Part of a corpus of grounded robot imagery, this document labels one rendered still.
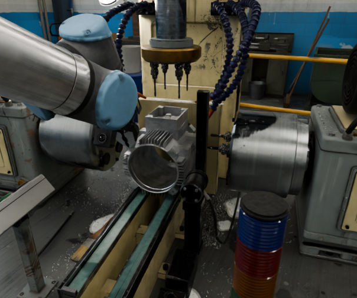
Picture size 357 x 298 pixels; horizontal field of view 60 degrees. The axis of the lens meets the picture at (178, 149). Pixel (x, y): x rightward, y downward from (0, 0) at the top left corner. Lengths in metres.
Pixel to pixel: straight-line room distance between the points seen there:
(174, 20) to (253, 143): 0.40
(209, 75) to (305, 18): 4.87
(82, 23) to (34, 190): 0.37
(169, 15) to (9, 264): 0.81
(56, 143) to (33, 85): 0.66
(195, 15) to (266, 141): 0.51
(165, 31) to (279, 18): 5.14
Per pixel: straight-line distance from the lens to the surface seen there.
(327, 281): 0.94
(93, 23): 0.63
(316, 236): 0.95
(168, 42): 0.90
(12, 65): 0.39
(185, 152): 0.87
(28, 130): 1.10
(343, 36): 5.94
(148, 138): 0.86
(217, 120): 1.05
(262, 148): 0.84
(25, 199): 0.74
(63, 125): 1.03
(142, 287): 0.75
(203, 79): 1.15
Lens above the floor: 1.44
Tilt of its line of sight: 25 degrees down
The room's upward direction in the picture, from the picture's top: straight up
